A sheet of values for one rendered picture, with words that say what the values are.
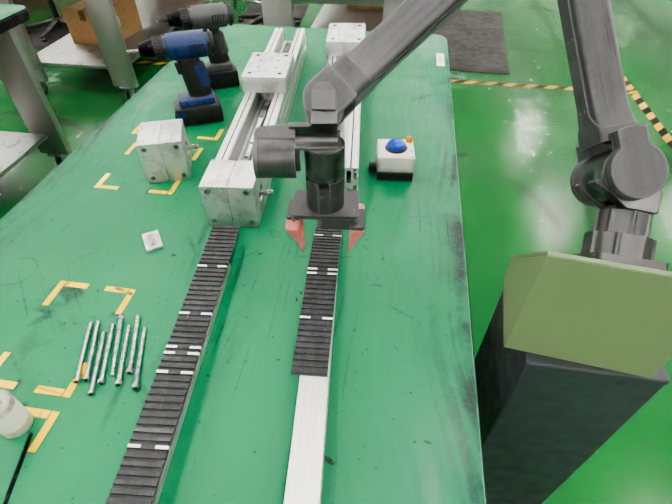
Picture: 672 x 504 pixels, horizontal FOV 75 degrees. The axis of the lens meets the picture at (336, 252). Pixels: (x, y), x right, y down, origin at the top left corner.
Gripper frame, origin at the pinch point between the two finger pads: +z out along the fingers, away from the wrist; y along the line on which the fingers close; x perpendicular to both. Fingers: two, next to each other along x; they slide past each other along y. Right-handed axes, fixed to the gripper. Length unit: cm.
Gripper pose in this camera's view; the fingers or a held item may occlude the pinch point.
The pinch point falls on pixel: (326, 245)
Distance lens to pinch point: 74.5
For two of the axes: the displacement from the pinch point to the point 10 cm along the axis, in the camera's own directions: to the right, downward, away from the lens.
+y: -10.0, -0.3, 0.3
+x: -0.4, 7.0, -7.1
